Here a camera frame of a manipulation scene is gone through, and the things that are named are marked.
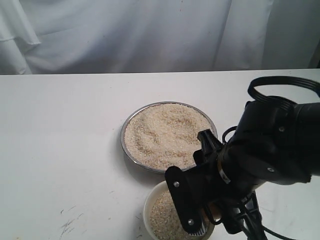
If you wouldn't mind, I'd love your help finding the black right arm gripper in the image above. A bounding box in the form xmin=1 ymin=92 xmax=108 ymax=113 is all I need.
xmin=193 ymin=129 xmax=263 ymax=235

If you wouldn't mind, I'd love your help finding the brown wooden cup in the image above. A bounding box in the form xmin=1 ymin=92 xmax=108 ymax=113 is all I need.
xmin=202 ymin=202 xmax=222 ymax=225

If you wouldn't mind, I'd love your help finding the white bowl of rice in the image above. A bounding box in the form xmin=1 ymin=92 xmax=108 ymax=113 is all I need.
xmin=142 ymin=181 xmax=214 ymax=240

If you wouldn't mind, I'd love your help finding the round metal tray of rice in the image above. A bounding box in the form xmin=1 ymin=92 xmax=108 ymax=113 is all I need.
xmin=120 ymin=101 xmax=218 ymax=174

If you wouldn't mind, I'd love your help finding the white backdrop cloth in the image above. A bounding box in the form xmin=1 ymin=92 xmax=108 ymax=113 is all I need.
xmin=0 ymin=0 xmax=320 ymax=75

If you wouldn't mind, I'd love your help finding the black cable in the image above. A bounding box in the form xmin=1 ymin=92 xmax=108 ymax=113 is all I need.
xmin=219 ymin=76 xmax=320 ymax=240

